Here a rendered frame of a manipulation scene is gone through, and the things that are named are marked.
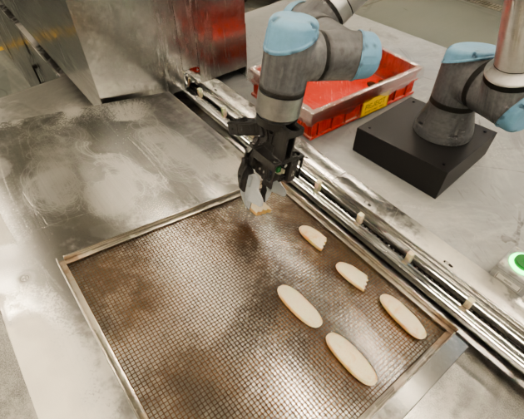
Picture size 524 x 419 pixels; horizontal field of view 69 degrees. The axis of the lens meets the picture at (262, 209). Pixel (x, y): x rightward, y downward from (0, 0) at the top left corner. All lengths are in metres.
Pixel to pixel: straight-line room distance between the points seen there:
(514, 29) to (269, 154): 0.50
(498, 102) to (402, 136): 0.25
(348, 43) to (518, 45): 0.38
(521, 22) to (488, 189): 0.45
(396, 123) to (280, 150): 0.57
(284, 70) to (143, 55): 0.71
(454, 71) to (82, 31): 0.92
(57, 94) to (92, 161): 0.60
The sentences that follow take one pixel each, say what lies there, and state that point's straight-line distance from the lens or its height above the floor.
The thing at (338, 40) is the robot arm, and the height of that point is 1.28.
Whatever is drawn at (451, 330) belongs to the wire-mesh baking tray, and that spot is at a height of 0.89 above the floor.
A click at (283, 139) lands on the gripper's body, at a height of 1.14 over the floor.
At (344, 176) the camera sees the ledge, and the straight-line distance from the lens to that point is 1.00.
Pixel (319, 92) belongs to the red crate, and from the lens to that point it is 1.39.
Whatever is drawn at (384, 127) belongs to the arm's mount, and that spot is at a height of 0.90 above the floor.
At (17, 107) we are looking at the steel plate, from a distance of 1.54.
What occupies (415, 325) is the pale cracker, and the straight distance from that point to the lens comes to 0.74.
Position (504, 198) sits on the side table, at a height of 0.82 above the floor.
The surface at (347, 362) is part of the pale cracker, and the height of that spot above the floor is 0.93.
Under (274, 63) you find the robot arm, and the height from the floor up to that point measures 1.26.
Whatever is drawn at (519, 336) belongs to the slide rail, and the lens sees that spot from 0.88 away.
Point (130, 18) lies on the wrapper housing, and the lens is 1.20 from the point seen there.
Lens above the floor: 1.53
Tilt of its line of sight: 48 degrees down
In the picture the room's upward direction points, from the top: straight up
